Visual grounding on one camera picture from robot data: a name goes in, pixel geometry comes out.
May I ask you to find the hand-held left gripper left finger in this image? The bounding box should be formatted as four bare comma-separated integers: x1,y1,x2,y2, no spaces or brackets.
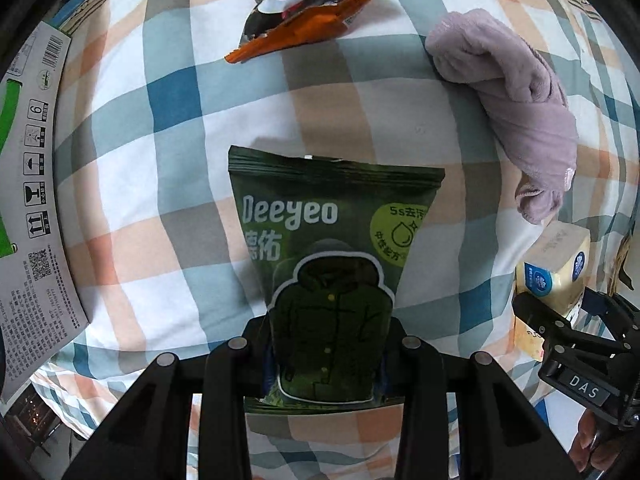
64,316,273,480

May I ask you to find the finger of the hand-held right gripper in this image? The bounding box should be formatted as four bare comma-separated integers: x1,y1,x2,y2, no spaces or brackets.
511,291,563,361
582,287,640,343

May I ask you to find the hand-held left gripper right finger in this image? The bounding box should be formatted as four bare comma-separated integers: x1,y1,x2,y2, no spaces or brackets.
382,316,577,480

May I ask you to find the yellow tissue pack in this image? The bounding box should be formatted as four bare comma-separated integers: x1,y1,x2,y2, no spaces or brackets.
514,220,592,362

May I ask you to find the green wet wipes packet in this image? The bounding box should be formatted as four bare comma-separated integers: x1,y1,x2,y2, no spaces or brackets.
227,145,446,416

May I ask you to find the person's right hand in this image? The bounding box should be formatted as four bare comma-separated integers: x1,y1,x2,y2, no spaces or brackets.
569,406,623,480

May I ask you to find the purple fleece cloth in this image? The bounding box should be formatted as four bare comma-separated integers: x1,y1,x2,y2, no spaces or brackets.
424,9,581,226

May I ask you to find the plaid bed sheet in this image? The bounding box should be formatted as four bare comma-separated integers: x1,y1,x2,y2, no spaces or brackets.
27,0,640,480

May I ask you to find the grey cardboard box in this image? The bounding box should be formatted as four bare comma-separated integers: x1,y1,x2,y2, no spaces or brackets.
0,22,90,407

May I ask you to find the orange snack packet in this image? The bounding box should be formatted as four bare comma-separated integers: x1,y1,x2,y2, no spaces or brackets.
224,0,377,65

